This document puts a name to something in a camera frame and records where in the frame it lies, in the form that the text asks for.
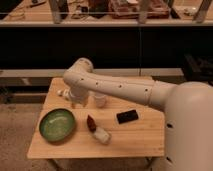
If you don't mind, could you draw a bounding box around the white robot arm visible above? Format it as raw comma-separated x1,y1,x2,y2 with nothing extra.
63,58,213,171

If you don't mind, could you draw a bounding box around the red tray on shelf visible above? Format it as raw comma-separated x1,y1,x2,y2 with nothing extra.
109,0,170,18

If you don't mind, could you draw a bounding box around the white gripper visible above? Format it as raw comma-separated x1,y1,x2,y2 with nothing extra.
69,86,89,108

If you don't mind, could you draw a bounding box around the small wooden table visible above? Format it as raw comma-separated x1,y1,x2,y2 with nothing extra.
27,78,164,159

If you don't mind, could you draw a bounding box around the black smartphone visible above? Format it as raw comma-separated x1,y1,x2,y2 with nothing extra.
116,110,138,124

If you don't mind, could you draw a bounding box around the long wooden shelf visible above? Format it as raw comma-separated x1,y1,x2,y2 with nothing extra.
0,0,213,27

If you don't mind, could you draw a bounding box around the white tube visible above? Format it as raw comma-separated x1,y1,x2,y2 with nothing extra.
57,89,107,108

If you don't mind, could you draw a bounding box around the green ceramic bowl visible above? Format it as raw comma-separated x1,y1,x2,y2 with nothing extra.
39,108,76,142

